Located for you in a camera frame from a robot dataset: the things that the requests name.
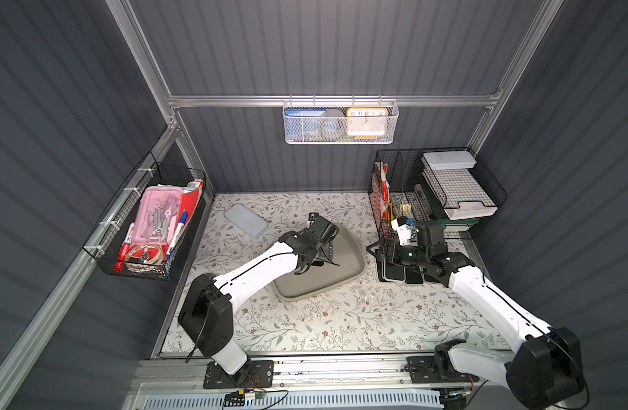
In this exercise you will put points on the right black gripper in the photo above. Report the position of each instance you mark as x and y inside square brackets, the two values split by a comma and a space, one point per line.
[392, 251]

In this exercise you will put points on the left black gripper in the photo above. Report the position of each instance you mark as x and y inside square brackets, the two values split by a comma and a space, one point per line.
[320, 243]

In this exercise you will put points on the beige plastic storage tray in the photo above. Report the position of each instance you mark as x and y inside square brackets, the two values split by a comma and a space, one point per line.
[350, 264]

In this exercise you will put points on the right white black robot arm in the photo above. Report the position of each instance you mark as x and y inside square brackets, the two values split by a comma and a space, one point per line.
[543, 366]

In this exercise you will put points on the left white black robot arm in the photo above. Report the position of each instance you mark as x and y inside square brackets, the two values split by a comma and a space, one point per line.
[211, 303]

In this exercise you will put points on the white flat box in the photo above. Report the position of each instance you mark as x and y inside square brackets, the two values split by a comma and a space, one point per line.
[449, 160]

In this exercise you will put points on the blue box in basket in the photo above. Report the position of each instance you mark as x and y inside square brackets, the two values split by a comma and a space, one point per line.
[302, 125]

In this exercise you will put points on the yellow utility knife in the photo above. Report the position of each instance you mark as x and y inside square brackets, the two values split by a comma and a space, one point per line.
[390, 214]

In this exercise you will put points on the white grid notebook stack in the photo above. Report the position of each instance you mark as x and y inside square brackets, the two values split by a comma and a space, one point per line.
[460, 194]

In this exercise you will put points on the grey translucent tray lid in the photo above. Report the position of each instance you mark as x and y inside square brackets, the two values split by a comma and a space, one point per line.
[246, 220]

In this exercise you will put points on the red scissors in organizer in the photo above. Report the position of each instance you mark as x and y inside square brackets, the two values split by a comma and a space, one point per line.
[381, 169]

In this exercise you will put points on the grey tape roll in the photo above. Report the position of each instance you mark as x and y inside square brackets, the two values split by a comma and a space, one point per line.
[332, 125]

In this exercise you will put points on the yellow white alarm clock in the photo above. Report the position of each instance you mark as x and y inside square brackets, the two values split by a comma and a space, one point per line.
[367, 122]

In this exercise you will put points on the red folder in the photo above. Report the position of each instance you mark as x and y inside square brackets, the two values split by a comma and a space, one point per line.
[169, 208]

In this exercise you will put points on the blue white marker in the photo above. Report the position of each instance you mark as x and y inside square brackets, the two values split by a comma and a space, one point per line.
[178, 231]

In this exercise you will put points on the pink plastic tool case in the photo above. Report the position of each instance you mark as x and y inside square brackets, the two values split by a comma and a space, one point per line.
[144, 229]

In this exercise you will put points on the red tape dispenser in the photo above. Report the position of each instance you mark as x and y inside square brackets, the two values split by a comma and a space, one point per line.
[148, 254]

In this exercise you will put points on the small circuit board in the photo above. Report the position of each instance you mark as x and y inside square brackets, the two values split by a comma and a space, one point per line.
[239, 399]

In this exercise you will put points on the black wire desk organizer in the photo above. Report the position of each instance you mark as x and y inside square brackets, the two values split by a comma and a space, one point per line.
[403, 168]

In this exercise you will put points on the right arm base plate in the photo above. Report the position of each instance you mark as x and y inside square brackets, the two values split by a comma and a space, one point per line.
[429, 369]

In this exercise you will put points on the white wire wall basket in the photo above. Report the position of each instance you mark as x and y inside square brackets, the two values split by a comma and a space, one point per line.
[343, 104]

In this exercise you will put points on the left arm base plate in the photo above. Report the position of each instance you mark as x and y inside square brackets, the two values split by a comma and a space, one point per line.
[254, 374]

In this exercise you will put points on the black wire side basket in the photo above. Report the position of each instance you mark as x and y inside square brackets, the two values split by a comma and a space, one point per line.
[107, 241]

